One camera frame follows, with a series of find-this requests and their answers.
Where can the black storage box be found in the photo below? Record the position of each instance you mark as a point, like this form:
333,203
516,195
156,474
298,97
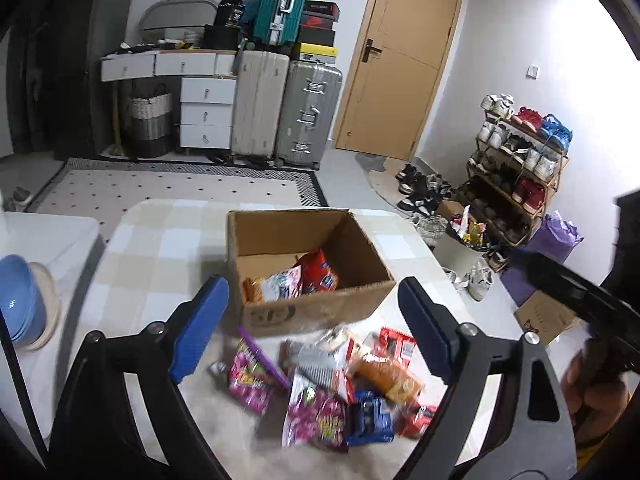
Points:
220,37

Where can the flat cardboard sheet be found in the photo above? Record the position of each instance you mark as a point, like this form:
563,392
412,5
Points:
545,317

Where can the red snack packet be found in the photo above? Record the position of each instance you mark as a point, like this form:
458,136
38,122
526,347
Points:
320,270

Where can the purple bag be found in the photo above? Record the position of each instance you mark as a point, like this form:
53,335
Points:
550,245

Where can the wooden door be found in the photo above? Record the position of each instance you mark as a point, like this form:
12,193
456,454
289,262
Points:
400,60

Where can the grey plastic lid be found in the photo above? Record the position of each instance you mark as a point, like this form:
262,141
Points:
175,17

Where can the white pink snack packet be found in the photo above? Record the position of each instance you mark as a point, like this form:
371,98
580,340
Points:
282,280

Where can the white light switch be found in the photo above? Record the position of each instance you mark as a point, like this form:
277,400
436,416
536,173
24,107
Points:
533,71

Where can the black red shoe box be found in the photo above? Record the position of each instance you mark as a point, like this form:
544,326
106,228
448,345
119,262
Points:
320,12

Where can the group of shoes on floor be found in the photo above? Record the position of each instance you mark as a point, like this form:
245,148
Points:
425,195

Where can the orange cake packet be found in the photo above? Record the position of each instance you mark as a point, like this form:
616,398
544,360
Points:
387,380

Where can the grey door mat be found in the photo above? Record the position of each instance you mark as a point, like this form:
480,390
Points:
380,172

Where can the plain black shoe box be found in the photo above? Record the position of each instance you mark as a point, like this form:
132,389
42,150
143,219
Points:
316,35

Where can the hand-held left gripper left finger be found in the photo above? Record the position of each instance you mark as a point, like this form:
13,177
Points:
200,330

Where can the dotted grey rug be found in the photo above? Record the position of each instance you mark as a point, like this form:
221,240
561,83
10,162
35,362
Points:
175,190

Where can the person's right forearm yellow sleeve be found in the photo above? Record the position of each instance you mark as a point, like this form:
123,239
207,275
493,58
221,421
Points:
590,452

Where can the beige suitcase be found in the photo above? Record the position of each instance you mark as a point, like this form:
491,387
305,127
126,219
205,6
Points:
257,105

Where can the woven laundry basket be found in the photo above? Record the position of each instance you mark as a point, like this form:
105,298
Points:
147,122

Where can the pile of snack packets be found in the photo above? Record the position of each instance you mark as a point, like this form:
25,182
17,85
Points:
320,400

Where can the small brown cardboard box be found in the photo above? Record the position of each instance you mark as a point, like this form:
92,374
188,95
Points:
450,210

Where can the teal suitcase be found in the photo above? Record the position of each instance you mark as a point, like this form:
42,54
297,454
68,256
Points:
280,2

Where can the white drawer desk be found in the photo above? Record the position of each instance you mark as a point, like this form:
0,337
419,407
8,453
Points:
205,110

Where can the beige plate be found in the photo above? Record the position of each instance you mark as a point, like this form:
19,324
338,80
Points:
47,305

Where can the black refrigerator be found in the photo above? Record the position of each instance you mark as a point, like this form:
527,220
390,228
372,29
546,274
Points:
92,60

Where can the checkered tablecloth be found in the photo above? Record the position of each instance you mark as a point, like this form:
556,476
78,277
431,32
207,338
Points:
145,270

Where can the white trash bin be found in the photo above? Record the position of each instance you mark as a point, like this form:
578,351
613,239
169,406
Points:
457,252

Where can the wooden shoe rack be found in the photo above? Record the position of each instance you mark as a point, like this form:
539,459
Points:
537,215

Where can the black printed bag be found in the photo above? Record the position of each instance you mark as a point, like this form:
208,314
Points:
230,10

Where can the orange snack packet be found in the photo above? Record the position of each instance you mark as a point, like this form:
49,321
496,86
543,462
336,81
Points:
252,290

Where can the black yellow shoe box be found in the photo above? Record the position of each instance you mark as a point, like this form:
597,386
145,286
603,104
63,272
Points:
315,53

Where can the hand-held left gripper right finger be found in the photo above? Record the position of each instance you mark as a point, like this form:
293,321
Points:
425,332

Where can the silver suitcase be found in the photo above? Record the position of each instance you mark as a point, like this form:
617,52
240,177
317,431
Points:
307,115

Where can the person's right hand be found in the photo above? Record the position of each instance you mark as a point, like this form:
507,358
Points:
597,395

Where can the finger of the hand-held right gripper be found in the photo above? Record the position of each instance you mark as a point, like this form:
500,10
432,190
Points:
555,280

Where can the blue bowl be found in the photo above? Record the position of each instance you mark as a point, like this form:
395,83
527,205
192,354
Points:
17,295

